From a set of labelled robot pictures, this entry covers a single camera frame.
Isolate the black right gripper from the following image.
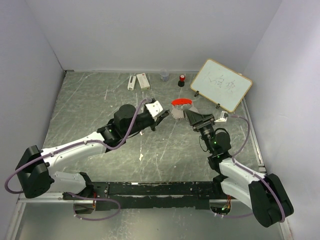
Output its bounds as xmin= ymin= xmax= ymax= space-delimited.
xmin=185 ymin=109 xmax=216 ymax=153

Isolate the red handled metal key holder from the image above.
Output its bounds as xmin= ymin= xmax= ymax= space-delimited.
xmin=171 ymin=98 xmax=199 ymax=120

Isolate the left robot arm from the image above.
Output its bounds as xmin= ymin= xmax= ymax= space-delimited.
xmin=16 ymin=101 xmax=170 ymax=200

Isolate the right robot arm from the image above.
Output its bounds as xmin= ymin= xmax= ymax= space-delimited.
xmin=184 ymin=110 xmax=294 ymax=228

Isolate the red black stamp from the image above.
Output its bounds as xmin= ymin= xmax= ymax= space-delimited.
xmin=178 ymin=74 xmax=186 ymax=87

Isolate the white green staple box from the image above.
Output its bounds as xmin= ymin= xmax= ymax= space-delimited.
xmin=136 ymin=73 xmax=151 ymax=91

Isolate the yellow framed whiteboard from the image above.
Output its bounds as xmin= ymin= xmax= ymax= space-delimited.
xmin=190 ymin=58 xmax=253 ymax=113

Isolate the clear paperclip jar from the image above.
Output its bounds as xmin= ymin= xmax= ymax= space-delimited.
xmin=160 ymin=69 xmax=170 ymax=82

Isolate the white stapler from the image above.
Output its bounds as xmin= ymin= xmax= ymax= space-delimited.
xmin=127 ymin=75 xmax=137 ymax=91

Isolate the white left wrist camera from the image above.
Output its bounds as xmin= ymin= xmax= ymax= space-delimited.
xmin=145 ymin=100 xmax=164 ymax=119

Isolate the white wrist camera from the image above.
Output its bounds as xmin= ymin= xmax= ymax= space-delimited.
xmin=215 ymin=111 xmax=229 ymax=123
xmin=145 ymin=100 xmax=164 ymax=119

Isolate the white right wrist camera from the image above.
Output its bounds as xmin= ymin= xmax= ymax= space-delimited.
xmin=215 ymin=111 xmax=229 ymax=123

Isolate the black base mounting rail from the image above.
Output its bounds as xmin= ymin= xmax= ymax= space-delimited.
xmin=78 ymin=181 xmax=227 ymax=211

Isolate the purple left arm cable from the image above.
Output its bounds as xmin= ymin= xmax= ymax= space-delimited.
xmin=4 ymin=97 xmax=153 ymax=221

